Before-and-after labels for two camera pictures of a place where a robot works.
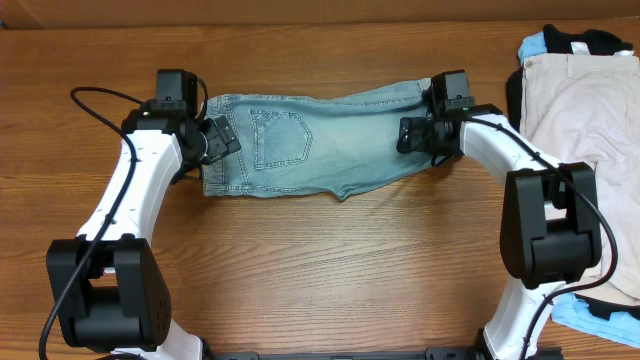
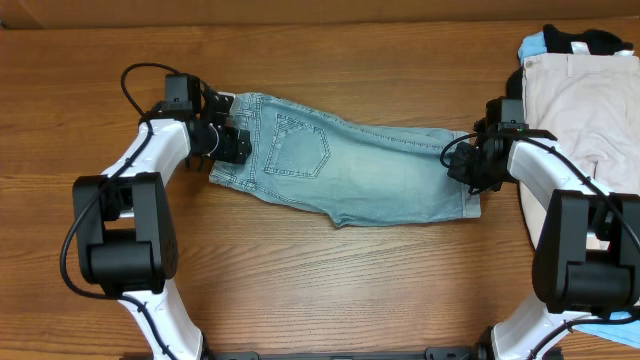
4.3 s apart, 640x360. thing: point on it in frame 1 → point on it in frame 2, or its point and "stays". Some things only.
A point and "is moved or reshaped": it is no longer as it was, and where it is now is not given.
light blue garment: [568, 310] stays
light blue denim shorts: [323, 145] is moved or reshaped
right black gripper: [411, 139] → [458, 171]
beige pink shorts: [582, 111] stays
